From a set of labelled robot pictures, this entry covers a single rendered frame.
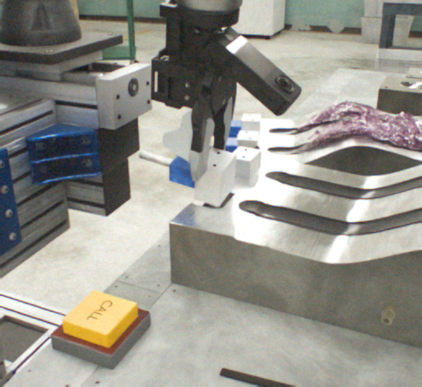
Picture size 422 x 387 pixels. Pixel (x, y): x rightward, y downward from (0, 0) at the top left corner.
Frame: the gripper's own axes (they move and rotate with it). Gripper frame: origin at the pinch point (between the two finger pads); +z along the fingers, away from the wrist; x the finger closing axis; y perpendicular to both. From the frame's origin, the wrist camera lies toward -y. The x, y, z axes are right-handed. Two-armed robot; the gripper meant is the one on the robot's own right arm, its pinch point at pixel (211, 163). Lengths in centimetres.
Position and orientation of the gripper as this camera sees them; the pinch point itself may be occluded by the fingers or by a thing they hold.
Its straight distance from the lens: 70.2
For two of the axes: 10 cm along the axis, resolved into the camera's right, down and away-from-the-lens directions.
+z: -0.7, 8.2, 5.6
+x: -4.1, 4.9, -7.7
